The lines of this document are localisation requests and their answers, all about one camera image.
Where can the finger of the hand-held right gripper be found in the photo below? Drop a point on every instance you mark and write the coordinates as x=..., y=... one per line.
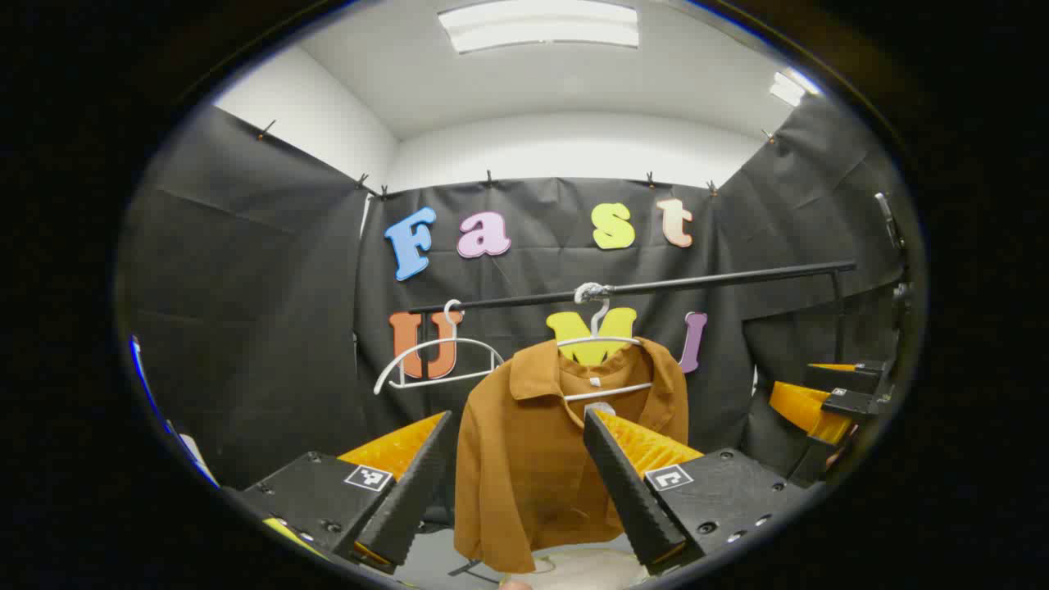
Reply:
x=852, y=377
x=807, y=410

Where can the row of black backdrop clips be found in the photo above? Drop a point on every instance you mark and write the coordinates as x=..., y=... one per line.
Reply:
x=489, y=178

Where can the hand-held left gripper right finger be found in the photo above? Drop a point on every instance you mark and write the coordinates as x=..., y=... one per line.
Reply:
x=623, y=492

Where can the black clothes rail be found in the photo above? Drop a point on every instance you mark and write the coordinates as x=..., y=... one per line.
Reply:
x=737, y=277

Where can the white hanger with taped hook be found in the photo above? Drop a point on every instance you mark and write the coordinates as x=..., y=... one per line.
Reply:
x=602, y=340

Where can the white plain hanger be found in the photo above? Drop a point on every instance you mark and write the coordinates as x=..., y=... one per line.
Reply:
x=447, y=342

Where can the small ceiling light panel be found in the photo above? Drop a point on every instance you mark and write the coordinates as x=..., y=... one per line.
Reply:
x=791, y=88

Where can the black backdrop cloth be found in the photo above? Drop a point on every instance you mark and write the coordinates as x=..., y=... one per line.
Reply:
x=270, y=328

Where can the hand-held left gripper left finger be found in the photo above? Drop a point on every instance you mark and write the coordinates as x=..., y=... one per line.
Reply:
x=414, y=492

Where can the brown collared shirt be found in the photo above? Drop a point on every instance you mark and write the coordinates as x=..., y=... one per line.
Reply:
x=524, y=467

